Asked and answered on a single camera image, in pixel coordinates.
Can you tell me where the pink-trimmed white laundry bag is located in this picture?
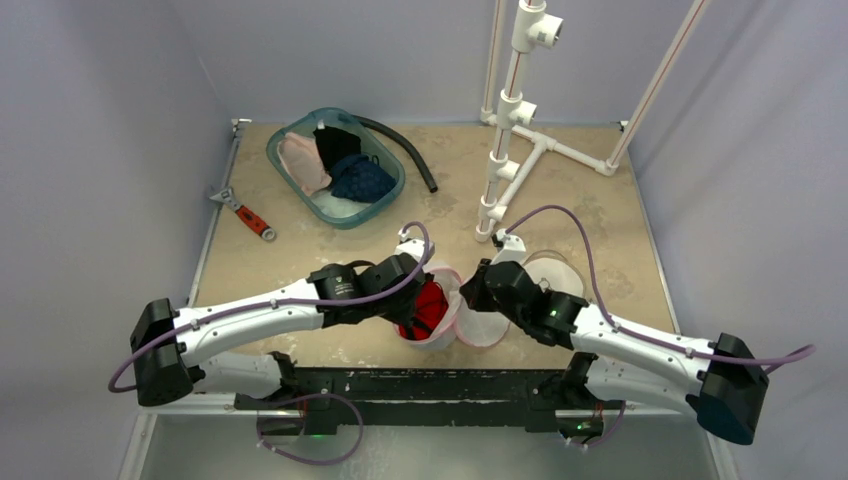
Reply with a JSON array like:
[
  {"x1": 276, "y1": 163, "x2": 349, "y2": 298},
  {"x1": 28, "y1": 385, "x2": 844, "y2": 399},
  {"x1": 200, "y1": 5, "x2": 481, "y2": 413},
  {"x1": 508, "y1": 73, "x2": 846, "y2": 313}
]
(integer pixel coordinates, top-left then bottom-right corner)
[{"x1": 394, "y1": 263, "x2": 510, "y2": 351}]

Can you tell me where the red and black bra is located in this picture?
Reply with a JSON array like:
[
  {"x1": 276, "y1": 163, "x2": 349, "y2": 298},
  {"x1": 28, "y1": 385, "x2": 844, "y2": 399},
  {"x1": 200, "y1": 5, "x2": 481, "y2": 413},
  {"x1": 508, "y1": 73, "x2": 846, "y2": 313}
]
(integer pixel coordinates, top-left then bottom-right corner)
[{"x1": 399, "y1": 280, "x2": 449, "y2": 341}]

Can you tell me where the pale pink bra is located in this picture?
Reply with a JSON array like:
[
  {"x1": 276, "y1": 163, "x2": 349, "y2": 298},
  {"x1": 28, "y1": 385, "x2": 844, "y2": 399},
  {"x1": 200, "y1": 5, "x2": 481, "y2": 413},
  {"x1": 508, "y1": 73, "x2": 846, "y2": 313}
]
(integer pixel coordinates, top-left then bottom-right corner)
[{"x1": 277, "y1": 132, "x2": 332, "y2": 196}]

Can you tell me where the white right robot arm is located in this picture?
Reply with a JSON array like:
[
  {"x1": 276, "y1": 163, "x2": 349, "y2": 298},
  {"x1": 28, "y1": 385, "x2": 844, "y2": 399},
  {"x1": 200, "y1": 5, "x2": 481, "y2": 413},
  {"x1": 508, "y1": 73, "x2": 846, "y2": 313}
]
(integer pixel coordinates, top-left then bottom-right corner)
[{"x1": 460, "y1": 259, "x2": 769, "y2": 445}]

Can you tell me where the white cloth in basin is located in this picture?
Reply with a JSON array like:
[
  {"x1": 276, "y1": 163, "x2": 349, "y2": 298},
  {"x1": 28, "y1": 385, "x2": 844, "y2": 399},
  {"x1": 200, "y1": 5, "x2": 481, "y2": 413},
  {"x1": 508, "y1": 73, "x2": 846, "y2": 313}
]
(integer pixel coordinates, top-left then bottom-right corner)
[{"x1": 310, "y1": 189, "x2": 370, "y2": 218}]

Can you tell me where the teal plastic basin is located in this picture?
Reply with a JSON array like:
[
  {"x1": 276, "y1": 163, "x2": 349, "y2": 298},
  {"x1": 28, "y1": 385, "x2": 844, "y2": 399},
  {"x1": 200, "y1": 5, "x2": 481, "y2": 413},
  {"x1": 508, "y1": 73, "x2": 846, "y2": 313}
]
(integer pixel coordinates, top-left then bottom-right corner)
[{"x1": 267, "y1": 107, "x2": 405, "y2": 229}]

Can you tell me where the white PVC pipe rack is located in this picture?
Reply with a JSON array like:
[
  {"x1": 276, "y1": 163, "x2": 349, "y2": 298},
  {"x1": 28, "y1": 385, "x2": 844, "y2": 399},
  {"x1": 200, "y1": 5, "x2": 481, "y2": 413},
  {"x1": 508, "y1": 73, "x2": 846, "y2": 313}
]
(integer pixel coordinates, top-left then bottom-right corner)
[{"x1": 474, "y1": 0, "x2": 710, "y2": 243}]

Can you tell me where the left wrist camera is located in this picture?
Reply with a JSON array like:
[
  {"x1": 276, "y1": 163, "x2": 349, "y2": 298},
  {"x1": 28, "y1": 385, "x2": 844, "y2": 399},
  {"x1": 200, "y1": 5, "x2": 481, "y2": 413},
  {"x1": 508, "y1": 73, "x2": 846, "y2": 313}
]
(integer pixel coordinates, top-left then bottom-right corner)
[{"x1": 394, "y1": 229, "x2": 435, "y2": 264}]

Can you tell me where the black rubber hose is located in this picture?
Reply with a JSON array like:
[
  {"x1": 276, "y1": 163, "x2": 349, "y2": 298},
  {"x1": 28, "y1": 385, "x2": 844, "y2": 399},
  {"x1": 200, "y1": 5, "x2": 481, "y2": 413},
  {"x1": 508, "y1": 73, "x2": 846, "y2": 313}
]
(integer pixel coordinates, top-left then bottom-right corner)
[{"x1": 351, "y1": 114, "x2": 440, "y2": 195}]

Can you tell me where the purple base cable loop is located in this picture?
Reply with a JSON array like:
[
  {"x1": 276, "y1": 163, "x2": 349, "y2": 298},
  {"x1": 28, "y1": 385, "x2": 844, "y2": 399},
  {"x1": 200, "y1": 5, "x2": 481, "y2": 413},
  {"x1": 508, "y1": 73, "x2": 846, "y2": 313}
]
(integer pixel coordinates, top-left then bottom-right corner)
[{"x1": 256, "y1": 394, "x2": 364, "y2": 467}]

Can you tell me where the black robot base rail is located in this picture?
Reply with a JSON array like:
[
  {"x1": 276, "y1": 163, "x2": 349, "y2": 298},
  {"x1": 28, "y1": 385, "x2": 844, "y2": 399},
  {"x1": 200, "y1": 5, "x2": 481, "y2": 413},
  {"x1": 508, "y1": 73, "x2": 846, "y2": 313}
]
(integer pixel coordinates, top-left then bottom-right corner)
[{"x1": 234, "y1": 367, "x2": 599, "y2": 435}]

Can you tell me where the red-handled adjustable wrench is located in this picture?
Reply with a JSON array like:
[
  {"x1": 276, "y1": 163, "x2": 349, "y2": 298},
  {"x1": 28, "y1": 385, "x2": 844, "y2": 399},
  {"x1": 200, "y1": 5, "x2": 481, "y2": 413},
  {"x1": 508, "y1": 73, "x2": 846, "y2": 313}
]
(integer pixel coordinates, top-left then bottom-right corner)
[{"x1": 209, "y1": 186, "x2": 277, "y2": 242}]

